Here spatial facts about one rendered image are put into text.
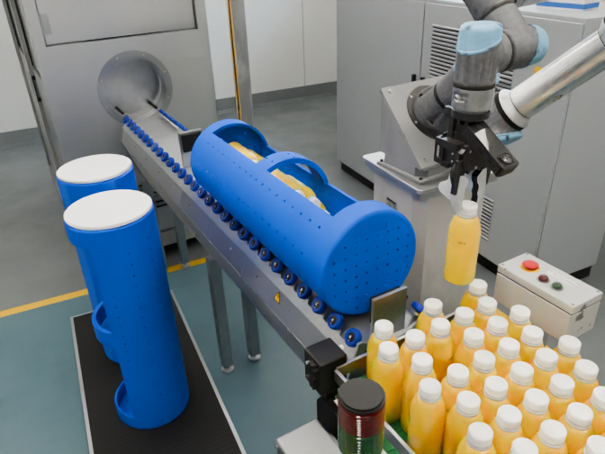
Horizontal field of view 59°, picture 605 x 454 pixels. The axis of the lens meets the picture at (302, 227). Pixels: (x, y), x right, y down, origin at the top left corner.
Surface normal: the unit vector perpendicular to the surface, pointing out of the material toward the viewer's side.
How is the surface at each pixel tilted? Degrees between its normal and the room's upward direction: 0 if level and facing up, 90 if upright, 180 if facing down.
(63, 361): 0
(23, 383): 0
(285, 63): 90
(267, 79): 90
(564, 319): 90
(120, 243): 90
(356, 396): 0
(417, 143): 45
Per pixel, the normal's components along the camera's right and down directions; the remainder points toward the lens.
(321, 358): -0.04, -0.88
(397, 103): 0.34, -0.35
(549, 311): -0.86, 0.27
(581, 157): 0.43, 0.42
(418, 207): -0.33, 0.47
